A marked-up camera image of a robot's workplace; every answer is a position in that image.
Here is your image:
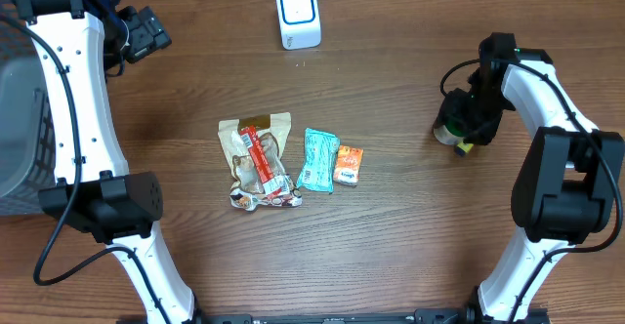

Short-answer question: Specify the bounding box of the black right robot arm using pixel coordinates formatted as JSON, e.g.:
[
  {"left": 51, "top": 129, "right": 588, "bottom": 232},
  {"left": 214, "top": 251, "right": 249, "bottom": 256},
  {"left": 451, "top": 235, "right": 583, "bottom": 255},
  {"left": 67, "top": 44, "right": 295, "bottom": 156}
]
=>
[{"left": 414, "top": 32, "right": 624, "bottom": 323}]

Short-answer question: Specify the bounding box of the dark grey plastic basket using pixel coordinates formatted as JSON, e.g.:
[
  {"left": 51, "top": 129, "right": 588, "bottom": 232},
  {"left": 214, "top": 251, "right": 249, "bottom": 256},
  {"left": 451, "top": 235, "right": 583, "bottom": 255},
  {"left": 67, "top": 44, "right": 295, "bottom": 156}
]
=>
[{"left": 1, "top": 22, "right": 55, "bottom": 217}]

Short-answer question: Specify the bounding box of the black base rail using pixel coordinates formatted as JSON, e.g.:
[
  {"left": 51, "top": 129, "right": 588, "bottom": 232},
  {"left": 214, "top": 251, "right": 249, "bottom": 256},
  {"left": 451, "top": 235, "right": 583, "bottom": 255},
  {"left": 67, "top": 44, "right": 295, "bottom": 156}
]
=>
[{"left": 202, "top": 307, "right": 506, "bottom": 324}]

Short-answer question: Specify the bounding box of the orange snack packet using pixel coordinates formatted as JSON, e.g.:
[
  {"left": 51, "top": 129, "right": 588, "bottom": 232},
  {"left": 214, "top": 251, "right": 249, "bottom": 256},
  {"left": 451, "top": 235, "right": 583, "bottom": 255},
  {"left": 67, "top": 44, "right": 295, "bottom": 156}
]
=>
[{"left": 333, "top": 145, "right": 363, "bottom": 185}]

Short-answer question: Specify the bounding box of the white barcode scanner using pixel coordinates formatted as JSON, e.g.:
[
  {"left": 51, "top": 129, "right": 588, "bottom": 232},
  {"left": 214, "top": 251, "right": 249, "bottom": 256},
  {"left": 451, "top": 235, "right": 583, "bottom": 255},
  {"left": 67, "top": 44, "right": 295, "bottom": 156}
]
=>
[{"left": 275, "top": 0, "right": 322, "bottom": 51}]

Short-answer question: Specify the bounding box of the beige dog treat bag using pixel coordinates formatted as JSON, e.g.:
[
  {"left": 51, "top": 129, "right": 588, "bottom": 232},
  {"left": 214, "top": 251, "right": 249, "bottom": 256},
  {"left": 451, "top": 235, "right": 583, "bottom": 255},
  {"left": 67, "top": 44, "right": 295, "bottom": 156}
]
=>
[{"left": 218, "top": 112, "right": 303, "bottom": 212}]

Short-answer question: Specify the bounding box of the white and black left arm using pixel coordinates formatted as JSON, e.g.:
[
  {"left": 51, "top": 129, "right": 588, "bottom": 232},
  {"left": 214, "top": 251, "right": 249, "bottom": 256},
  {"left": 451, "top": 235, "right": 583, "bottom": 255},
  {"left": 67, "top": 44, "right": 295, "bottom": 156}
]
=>
[{"left": 9, "top": 0, "right": 203, "bottom": 323}]

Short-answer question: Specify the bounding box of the green lid jar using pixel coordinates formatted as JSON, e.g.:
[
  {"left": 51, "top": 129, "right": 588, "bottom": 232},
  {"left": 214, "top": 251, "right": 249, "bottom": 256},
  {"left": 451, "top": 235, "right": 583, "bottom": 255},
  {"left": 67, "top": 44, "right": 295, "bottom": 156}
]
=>
[{"left": 433, "top": 125, "right": 464, "bottom": 145}]

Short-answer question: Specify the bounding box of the mint green tissue packet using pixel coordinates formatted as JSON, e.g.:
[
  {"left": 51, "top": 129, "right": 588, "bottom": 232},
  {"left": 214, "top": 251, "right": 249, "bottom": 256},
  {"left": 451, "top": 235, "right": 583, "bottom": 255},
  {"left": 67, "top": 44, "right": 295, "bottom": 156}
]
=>
[{"left": 296, "top": 128, "right": 340, "bottom": 193}]

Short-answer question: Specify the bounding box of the yellow highlighter marker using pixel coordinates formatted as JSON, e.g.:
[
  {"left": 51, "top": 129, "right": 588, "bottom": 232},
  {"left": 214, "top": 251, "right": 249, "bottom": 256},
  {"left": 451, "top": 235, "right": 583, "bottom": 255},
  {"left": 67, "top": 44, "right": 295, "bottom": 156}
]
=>
[{"left": 454, "top": 142, "right": 474, "bottom": 157}]

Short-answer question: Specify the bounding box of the red snack stick packet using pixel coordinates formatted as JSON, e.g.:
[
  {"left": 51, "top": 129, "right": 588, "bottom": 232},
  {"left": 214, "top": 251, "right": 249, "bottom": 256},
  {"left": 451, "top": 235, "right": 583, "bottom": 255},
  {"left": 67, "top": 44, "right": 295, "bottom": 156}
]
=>
[{"left": 239, "top": 126, "right": 291, "bottom": 200}]

